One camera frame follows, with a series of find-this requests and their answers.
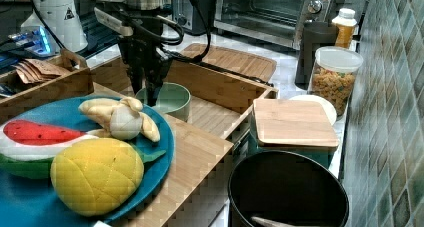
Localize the light green cup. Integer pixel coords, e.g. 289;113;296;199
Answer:
152;82;191;121

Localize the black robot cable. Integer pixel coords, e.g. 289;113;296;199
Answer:
109;0;274;86

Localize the teal canister with bamboo lid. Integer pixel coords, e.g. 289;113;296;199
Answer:
247;99;339;168

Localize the black utensil pot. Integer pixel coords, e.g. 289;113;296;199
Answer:
228;151;349;227

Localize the toy watermelon slice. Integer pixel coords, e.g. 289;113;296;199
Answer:
0;119;95;179

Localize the blue plate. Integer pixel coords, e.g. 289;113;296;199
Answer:
0;96;175;227

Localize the toy peeled banana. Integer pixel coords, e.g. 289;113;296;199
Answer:
78;97;160;143

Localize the wooden drawer tray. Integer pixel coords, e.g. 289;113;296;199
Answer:
88;57;278;139

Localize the silver toaster oven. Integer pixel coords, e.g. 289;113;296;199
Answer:
214;0;344;49

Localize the wooden box of tea packets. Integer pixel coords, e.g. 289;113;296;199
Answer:
0;49;94;123

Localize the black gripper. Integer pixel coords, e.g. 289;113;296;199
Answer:
94;6;169;107

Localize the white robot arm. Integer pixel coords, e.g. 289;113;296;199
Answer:
23;0;170;106

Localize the white plate with red spot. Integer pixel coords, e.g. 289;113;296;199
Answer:
291;94;337;125

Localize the orange juice bottle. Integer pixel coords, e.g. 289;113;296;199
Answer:
332;8;357;48

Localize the yellow toy pineapple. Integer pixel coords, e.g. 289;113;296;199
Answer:
50;137;145;217

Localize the bamboo cutting board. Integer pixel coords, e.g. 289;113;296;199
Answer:
110;90;239;227

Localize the clear jar with pasta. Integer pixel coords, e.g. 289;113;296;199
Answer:
308;46;363;116

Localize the dark grey metal cup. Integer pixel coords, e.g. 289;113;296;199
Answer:
295;21;338;90

